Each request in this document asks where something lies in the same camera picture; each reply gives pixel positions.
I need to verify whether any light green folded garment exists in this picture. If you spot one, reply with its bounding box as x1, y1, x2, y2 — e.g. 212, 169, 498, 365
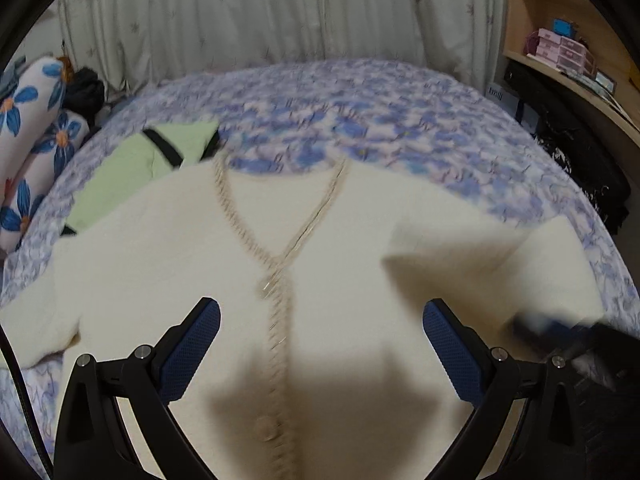
62, 120, 221, 235

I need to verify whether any cream knit cardigan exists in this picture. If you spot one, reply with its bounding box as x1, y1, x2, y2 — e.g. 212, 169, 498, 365
1, 162, 603, 479

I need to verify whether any lower floral rolled pillow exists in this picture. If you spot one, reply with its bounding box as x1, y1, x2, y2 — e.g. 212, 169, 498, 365
1, 110, 89, 258

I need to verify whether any floral rolled pillow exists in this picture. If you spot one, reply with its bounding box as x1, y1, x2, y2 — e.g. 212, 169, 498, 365
1, 110, 89, 258
0, 56, 66, 198

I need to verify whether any white patterned curtain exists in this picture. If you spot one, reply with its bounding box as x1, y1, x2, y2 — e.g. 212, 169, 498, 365
58, 0, 506, 90

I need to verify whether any wooden bookshelf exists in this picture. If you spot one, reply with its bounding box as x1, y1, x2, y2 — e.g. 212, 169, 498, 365
503, 0, 639, 143

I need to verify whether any black clothing pile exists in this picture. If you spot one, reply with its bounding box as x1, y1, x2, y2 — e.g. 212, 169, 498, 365
62, 67, 105, 129

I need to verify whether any pink drawer organizer box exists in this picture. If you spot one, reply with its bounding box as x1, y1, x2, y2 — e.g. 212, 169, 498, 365
524, 28, 596, 77

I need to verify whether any upper floral rolled pillow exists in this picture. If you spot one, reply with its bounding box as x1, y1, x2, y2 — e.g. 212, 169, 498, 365
0, 56, 66, 198

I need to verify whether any blue purple floral bed blanket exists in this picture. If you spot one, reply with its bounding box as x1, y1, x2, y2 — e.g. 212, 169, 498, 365
2, 60, 639, 479

